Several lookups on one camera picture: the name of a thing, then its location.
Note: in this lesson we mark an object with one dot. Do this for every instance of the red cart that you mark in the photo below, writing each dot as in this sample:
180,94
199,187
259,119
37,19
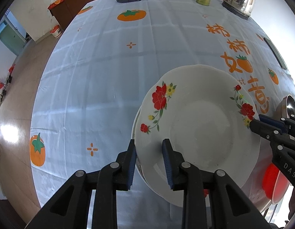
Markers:
4,81

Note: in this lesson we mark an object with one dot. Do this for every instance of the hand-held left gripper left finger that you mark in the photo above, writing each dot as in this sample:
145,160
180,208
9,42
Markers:
132,162

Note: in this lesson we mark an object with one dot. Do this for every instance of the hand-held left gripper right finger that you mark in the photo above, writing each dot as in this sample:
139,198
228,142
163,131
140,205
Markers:
167,164

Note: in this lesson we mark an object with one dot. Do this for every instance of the orange printed tablecloth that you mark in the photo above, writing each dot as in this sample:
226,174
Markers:
102,76

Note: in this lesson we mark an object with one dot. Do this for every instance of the white plate with purple flowers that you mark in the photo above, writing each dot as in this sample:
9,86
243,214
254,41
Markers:
139,169

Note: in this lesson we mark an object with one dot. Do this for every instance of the stainless steel bowl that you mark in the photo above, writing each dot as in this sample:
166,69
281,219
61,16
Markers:
284,106

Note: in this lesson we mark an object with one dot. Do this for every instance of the red box with orange print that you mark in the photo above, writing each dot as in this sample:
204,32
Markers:
57,2

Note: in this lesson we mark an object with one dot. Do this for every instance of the white bucket with red label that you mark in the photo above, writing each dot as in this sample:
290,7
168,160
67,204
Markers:
56,30

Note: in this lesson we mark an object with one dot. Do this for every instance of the green door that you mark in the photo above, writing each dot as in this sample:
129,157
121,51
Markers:
9,35

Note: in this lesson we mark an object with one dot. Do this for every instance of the black smartphone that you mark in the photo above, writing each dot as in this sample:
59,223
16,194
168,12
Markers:
275,52

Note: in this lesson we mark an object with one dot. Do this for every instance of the white plate with red flowers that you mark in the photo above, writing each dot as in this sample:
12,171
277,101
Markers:
204,128

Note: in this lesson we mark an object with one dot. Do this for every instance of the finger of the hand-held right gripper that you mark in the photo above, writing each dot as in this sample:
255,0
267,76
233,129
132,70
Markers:
259,127
271,122

